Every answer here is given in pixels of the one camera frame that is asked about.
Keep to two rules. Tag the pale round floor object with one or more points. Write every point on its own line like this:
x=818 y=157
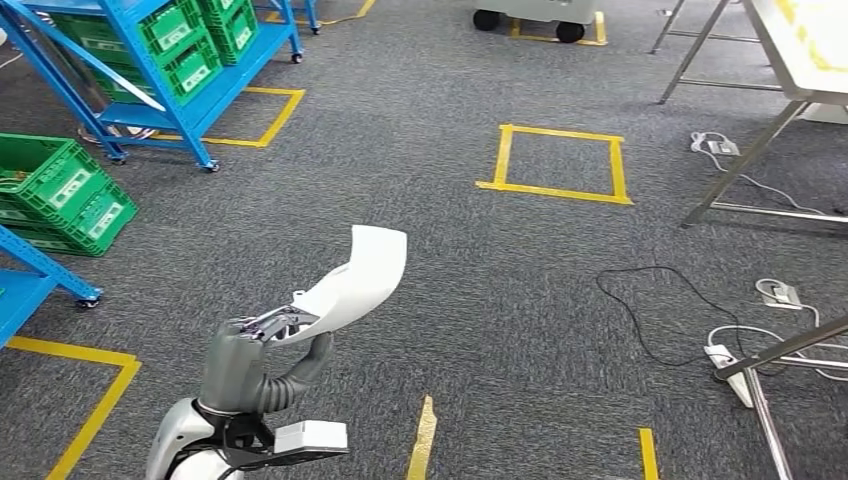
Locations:
x=116 y=134

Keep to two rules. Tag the white power strip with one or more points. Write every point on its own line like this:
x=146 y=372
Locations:
x=729 y=371

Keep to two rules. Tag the yellow tape outline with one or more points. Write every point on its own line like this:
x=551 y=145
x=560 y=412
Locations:
x=821 y=56

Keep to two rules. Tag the white cabinet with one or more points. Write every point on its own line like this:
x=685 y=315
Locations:
x=825 y=114

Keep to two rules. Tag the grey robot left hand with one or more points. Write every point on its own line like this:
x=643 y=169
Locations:
x=232 y=371

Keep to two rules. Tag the yellow floor tape strip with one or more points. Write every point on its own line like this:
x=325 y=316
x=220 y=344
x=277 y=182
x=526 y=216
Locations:
x=648 y=457

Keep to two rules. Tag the white wheeled cart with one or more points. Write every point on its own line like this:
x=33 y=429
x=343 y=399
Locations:
x=530 y=8

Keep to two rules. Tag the white curved plastic part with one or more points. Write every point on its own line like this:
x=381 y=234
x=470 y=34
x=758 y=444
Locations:
x=364 y=278

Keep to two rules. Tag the torn gold tape strip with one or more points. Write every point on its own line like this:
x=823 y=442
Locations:
x=422 y=437

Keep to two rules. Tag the steel table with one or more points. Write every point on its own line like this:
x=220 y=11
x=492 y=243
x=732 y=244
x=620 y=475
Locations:
x=808 y=46

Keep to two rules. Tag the grey floor socket box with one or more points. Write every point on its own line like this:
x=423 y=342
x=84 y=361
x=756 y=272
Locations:
x=780 y=295

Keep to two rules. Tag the blue metal shelf rack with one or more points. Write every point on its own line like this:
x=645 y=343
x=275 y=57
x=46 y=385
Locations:
x=192 y=116
x=20 y=298
x=311 y=14

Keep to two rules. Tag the yellow floor tape square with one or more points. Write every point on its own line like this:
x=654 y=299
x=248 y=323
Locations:
x=99 y=411
x=278 y=116
x=503 y=159

